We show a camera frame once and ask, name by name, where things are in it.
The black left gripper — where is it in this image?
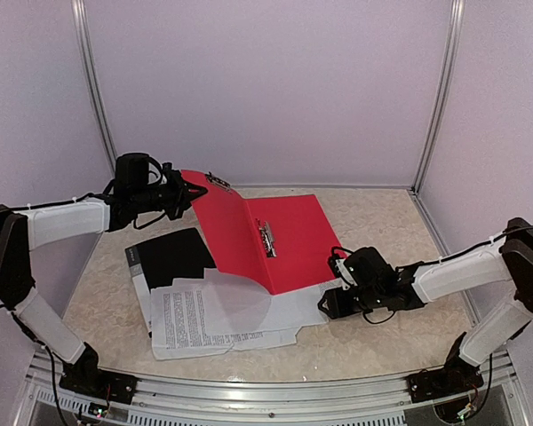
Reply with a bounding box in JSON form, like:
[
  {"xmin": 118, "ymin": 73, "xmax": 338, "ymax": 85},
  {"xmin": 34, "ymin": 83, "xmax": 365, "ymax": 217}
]
[{"xmin": 132, "ymin": 169, "xmax": 207, "ymax": 220}]

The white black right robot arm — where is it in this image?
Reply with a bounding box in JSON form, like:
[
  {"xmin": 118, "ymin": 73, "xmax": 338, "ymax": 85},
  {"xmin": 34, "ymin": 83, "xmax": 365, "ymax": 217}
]
[{"xmin": 317, "ymin": 217, "xmax": 533, "ymax": 394}]

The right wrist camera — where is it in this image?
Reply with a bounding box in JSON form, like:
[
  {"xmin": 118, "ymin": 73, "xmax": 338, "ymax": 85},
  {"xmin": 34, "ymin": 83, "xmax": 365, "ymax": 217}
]
[{"xmin": 329, "ymin": 256, "xmax": 354, "ymax": 291}]

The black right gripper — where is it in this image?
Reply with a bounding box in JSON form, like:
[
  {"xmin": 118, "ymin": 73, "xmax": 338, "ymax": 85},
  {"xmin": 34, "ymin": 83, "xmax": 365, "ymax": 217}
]
[{"xmin": 317, "ymin": 286, "xmax": 384, "ymax": 320}]

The aluminium corner post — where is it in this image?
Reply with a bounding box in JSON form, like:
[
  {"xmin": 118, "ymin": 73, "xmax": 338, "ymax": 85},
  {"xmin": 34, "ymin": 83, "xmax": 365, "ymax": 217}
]
[
  {"xmin": 412, "ymin": 0, "xmax": 465, "ymax": 195},
  {"xmin": 70, "ymin": 0, "xmax": 118, "ymax": 177}
]

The black book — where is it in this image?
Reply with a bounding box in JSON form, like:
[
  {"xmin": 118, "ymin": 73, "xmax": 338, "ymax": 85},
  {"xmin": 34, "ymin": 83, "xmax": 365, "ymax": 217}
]
[{"xmin": 125, "ymin": 227, "xmax": 217, "ymax": 336}]

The aluminium front rail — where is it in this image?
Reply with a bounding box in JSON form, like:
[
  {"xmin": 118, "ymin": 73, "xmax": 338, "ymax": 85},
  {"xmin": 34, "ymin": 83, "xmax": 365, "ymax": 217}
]
[{"xmin": 13, "ymin": 351, "xmax": 529, "ymax": 425}]

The left aluminium corner post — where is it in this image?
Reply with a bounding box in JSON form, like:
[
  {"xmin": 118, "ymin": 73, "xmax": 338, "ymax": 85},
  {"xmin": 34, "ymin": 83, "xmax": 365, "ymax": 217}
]
[{"xmin": 70, "ymin": 0, "xmax": 118, "ymax": 177}]

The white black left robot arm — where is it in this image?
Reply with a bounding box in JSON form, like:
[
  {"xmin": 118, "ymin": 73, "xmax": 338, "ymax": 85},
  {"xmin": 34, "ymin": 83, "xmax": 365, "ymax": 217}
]
[{"xmin": 0, "ymin": 153, "xmax": 207, "ymax": 395}]

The white paper sheet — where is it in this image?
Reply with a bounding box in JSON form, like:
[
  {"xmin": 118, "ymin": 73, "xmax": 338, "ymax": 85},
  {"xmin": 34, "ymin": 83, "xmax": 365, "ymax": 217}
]
[{"xmin": 202, "ymin": 270, "xmax": 327, "ymax": 334}]

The upper metal folder clip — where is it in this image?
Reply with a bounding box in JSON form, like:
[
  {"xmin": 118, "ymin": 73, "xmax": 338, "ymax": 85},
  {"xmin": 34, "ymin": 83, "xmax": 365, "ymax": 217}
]
[{"xmin": 205, "ymin": 172, "xmax": 232, "ymax": 193}]

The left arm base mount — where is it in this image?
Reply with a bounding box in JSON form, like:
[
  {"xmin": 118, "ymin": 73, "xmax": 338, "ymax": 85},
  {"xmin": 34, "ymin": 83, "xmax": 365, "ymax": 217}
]
[{"xmin": 60, "ymin": 369, "xmax": 139, "ymax": 405}]

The right camera cable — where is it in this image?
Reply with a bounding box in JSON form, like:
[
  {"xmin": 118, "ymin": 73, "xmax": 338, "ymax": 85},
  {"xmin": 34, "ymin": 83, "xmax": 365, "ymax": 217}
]
[{"xmin": 328, "ymin": 245, "xmax": 401, "ymax": 325}]

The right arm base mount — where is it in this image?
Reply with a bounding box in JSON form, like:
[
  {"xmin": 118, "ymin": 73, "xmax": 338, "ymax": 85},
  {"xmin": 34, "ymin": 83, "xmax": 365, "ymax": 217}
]
[{"xmin": 406, "ymin": 367, "xmax": 484, "ymax": 403}]

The metal folder clip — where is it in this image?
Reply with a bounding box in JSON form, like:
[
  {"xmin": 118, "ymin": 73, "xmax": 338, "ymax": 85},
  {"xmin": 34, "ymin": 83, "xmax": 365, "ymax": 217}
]
[
  {"xmin": 205, "ymin": 172, "xmax": 232, "ymax": 193},
  {"xmin": 256, "ymin": 218, "xmax": 277, "ymax": 258}
]

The red file folder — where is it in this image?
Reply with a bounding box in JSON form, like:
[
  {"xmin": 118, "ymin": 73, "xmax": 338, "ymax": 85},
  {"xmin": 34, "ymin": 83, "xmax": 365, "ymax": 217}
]
[{"xmin": 181, "ymin": 170, "xmax": 339, "ymax": 295}]

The centre metal folder clip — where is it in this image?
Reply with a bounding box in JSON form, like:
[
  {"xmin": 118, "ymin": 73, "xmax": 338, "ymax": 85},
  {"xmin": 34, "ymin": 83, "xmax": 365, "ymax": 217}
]
[{"xmin": 256, "ymin": 218, "xmax": 277, "ymax": 258}]

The printed text paper sheet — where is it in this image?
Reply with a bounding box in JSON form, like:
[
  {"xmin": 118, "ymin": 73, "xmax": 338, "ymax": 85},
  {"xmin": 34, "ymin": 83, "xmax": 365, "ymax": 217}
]
[{"xmin": 148, "ymin": 283, "xmax": 298, "ymax": 361}]

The right aluminium corner post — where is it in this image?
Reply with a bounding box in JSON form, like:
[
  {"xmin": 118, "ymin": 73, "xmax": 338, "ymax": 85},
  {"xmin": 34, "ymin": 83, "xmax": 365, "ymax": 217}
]
[{"xmin": 412, "ymin": 0, "xmax": 465, "ymax": 195}]

